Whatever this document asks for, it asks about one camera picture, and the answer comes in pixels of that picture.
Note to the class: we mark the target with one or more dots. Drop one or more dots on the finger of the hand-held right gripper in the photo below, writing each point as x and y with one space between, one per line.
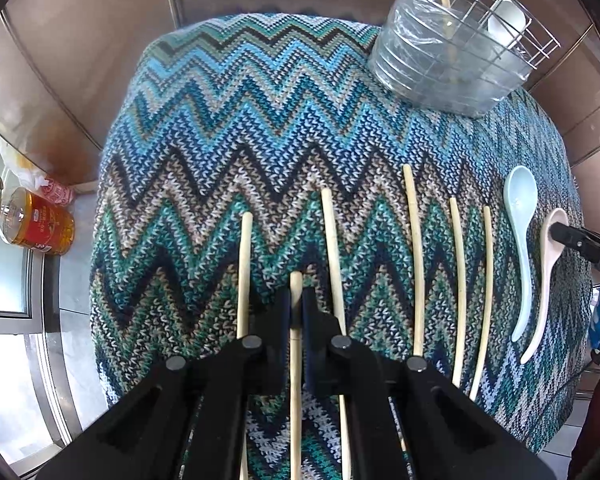
580 242

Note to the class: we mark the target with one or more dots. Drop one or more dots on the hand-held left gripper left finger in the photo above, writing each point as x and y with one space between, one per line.
282 320

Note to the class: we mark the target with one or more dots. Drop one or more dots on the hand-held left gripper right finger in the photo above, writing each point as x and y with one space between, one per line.
311 320

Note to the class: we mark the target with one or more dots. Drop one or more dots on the pale pink ceramic spoon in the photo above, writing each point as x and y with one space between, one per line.
542 300

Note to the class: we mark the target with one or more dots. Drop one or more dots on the light blue ceramic spoon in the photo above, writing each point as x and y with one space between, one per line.
520 195

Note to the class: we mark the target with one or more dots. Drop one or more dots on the zigzag knitted blanket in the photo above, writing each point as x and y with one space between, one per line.
230 135

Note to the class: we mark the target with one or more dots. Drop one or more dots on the white ceramic spoon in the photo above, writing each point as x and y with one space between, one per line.
505 17

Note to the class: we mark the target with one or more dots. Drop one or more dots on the clear plastic bowl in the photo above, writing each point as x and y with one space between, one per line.
405 75

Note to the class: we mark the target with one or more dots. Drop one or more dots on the red and white packet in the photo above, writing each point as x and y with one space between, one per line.
55 192

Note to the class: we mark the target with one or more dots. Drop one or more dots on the cooking oil bottle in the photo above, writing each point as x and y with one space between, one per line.
40 222

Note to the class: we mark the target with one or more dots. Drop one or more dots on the white plastic bag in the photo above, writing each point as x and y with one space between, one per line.
17 160

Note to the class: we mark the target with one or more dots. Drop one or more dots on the metal sliding door frame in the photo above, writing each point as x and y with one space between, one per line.
45 360

